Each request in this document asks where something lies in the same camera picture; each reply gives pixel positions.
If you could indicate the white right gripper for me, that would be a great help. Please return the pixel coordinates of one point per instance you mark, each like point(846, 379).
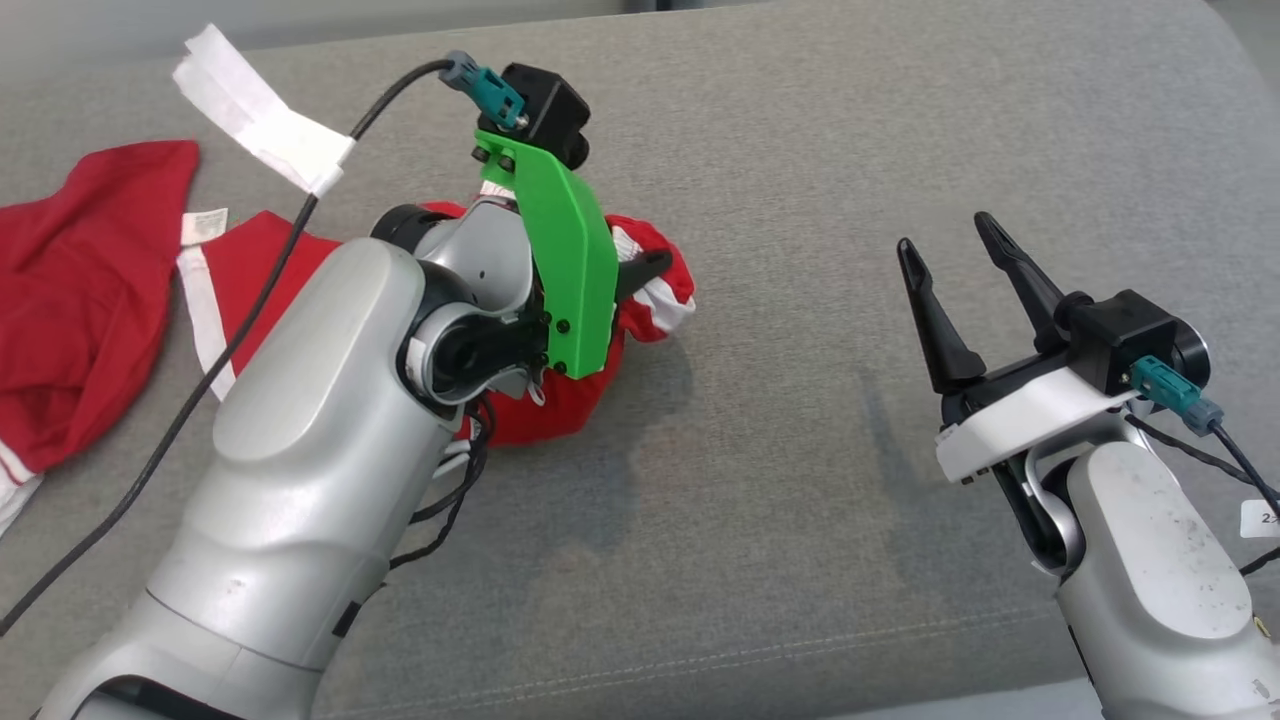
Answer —
point(1030, 415)

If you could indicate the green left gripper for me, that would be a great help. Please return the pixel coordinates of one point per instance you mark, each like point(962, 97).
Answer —
point(570, 260)

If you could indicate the red shorts white stripe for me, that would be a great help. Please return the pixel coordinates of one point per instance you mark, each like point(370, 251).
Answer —
point(560, 410)

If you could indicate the red jersey white sleeves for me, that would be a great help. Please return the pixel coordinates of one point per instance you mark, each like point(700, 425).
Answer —
point(80, 300)

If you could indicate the grey fabric sofa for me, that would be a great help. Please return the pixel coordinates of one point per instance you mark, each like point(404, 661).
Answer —
point(800, 500)

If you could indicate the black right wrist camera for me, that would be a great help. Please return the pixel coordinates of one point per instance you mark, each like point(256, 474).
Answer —
point(1130, 335)

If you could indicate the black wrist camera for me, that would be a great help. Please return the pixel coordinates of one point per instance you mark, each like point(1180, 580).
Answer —
point(545, 105)
point(1130, 335)

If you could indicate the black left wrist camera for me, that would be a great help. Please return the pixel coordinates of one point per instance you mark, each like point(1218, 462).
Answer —
point(545, 105)

